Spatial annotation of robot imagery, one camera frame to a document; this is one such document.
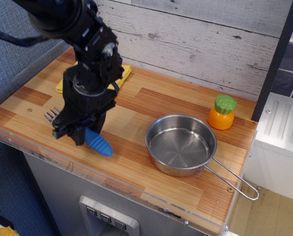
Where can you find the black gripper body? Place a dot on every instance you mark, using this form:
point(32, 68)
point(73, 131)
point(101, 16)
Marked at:
point(80, 105)

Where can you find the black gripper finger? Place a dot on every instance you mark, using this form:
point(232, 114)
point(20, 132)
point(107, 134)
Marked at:
point(78, 135)
point(98, 122)

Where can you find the blue handled metal fork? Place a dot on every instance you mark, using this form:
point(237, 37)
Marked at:
point(92, 139)

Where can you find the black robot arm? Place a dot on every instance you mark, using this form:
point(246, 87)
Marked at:
point(89, 87)

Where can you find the orange toy carrot green top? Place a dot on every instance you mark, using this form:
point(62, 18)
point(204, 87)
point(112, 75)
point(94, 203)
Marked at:
point(221, 116)

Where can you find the silver dispenser panel with buttons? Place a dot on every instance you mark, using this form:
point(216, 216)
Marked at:
point(102, 220)

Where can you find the yellow object bottom left corner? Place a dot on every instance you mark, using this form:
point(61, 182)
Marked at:
point(7, 231)

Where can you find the white ribbed cabinet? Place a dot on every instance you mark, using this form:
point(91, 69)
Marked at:
point(270, 164)

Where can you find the small steel pan wire handle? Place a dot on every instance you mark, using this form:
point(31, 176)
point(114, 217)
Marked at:
point(182, 145)

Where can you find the dark right shelf post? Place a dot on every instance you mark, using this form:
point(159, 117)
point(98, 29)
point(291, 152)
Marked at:
point(274, 66)

